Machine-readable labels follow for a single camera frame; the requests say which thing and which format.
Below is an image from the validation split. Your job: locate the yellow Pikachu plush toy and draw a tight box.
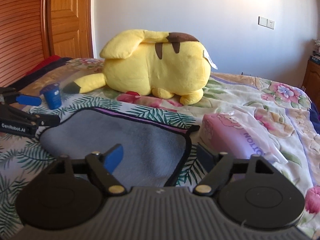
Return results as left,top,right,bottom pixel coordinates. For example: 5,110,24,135
63,29,217,105

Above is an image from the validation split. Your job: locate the red cloth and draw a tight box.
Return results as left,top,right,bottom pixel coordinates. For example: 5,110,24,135
25,55,61,75

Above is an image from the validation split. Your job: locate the stack of folded linens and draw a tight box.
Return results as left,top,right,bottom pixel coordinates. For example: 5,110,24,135
310,39,320,65

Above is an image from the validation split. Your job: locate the purple and grey towel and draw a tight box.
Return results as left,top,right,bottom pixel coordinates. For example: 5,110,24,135
40,107,199,189

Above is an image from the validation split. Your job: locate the pink tissue pack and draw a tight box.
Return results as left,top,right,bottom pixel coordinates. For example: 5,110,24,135
199,104,290,165

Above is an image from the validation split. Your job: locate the dark blue blanket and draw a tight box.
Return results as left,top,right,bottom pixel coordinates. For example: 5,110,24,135
10,57,72,90

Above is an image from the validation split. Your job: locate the wooden slatted wardrobe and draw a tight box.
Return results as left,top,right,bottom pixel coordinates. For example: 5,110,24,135
1,0,50,87

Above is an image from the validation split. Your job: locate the floral bed quilt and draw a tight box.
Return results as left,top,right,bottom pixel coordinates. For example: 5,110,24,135
0,57,320,240

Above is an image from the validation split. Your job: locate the wooden low cabinet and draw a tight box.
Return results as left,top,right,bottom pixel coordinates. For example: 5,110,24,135
302,60,319,101

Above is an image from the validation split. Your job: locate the white wall socket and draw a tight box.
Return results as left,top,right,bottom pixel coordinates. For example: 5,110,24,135
258,16,274,29

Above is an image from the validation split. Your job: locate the leaf pattern cloth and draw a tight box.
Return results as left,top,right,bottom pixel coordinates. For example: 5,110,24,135
1,94,208,239

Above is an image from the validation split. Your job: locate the wooden door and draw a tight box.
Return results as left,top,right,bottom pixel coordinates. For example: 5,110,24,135
48,0,93,59

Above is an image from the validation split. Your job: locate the blue cylindrical cup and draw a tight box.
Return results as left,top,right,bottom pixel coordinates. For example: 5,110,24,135
40,83,62,110

